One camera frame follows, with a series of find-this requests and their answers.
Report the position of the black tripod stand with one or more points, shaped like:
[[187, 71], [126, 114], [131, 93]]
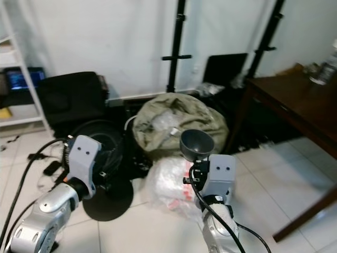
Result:
[[268, 42], [178, 52]]

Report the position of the black power adapter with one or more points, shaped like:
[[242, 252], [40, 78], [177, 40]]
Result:
[[52, 167]]

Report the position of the white shelf rack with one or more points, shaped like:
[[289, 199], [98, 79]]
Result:
[[26, 63]]

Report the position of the dark wooden table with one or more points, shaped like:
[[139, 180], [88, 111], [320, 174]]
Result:
[[300, 105]]

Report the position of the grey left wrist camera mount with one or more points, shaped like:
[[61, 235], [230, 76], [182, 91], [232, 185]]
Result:
[[83, 158]]

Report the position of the brown cardboard box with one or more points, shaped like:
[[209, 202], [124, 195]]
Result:
[[299, 68]]

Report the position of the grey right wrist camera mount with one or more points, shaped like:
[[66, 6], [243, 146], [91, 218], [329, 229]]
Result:
[[220, 174]]

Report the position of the black chair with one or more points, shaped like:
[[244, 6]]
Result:
[[224, 68]]

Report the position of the olive green sack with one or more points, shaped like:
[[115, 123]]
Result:
[[163, 126]]

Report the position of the red-printed clear plastic bag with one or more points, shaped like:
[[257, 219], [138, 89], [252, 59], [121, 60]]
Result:
[[171, 184]]

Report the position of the black floor fan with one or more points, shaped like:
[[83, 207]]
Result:
[[116, 153]]

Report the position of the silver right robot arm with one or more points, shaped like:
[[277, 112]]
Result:
[[221, 226]]

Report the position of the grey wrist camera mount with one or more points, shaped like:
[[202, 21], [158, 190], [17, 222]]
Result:
[[83, 158], [220, 174]]

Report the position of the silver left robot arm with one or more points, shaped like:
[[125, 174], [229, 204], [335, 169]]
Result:
[[42, 216]]

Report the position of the white wall socket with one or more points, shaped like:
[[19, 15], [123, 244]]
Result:
[[196, 67]]

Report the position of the black laptop blue screen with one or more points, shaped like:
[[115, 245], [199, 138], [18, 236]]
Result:
[[25, 79]]

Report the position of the black soft bag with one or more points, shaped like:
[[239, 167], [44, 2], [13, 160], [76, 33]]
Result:
[[71, 97]]

